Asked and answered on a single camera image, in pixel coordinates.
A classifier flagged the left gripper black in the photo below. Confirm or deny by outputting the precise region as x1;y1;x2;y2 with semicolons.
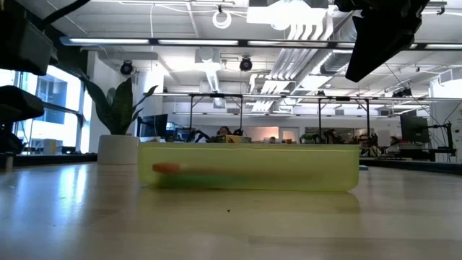
0;0;59;77

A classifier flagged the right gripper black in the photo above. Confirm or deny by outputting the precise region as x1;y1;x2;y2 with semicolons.
334;0;431;84

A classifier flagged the yellow-green translucent pencil box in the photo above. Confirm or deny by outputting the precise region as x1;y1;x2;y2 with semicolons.
137;142;361;192

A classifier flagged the teal pencil orange eraser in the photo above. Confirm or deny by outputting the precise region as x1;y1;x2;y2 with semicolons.
152;161;318;181

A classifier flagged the black computer monitor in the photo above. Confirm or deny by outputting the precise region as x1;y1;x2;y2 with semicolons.
399;109;431;144
136;113;169;138

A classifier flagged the white ceiling fixture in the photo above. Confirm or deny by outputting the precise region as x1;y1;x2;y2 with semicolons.
246;0;335;41

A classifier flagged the white bin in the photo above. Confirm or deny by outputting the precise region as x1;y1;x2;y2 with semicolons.
43;138;58;156

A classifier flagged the green snake plant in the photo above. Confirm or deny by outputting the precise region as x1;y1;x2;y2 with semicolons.
82;77;160;137

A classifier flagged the white plant pot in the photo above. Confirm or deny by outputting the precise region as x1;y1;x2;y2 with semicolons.
96;134;140;166

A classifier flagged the long ceiling light strip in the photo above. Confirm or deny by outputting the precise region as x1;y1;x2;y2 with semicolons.
59;35;462;51

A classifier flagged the silver ventilation duct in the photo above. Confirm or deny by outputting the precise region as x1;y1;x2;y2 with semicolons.
319;0;358;75

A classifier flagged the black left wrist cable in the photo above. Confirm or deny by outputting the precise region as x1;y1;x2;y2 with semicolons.
42;0;91;28

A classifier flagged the distant black rig frame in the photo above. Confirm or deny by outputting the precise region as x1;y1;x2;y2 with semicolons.
187;92;245;140
316;95;372;147

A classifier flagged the white hanging ring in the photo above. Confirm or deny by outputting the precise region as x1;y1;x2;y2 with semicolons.
212;9;233;30

